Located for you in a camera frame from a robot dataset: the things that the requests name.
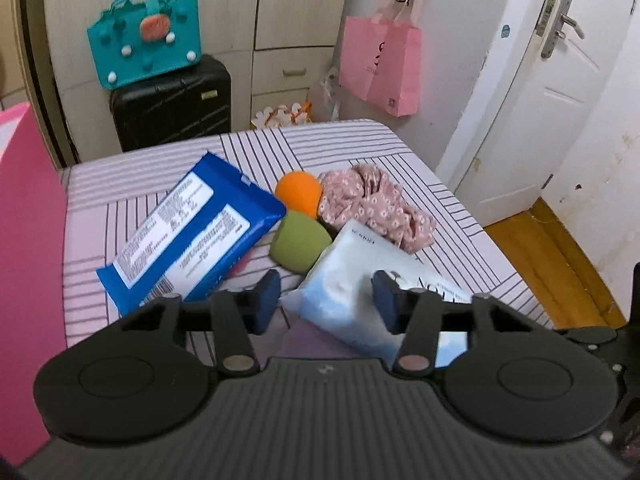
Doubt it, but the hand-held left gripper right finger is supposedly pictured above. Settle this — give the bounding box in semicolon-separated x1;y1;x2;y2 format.
371;270;538;378

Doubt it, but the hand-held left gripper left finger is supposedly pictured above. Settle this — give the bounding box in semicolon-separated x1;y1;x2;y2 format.
117;269;282;377

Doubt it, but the light blue tissue packet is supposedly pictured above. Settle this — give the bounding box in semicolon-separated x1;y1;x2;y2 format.
280;219;473;368

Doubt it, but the blue wet wipes packet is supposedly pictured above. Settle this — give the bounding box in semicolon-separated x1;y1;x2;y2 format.
95;152;287;317

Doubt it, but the pink storage box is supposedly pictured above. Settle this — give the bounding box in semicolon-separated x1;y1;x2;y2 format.
0;101;68;466

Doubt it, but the green makeup sponge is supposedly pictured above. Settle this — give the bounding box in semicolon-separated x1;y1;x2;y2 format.
270;210;333;275

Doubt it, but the pink floral cloth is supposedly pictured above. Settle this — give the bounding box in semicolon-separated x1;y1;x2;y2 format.
317;164;437;255

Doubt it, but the orange makeup sponge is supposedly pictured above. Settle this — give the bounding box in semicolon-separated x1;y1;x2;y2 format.
275;171;323;220

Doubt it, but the box of white flowers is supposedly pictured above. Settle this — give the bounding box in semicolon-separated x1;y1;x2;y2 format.
250;101;313;129

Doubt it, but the clear plastic bag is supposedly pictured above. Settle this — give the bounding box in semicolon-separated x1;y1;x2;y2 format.
309;66;343;123

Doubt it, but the white door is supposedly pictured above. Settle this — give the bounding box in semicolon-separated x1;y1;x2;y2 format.
440;0;640;228

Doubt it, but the black suitcase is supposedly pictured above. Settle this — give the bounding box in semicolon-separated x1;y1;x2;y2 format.
110;54;232;153

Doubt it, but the pink paper bag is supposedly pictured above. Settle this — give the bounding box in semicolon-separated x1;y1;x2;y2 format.
339;0;422;118

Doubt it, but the teal tote bag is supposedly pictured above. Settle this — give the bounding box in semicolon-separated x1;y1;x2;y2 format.
86;0;202;92

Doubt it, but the beige wardrobe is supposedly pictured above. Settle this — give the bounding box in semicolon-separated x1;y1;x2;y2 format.
42;0;356;161

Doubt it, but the door latch plate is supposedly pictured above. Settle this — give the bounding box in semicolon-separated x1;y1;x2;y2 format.
536;0;557;37

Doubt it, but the silver door handle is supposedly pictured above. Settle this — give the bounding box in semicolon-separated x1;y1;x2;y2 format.
541;0;586;59

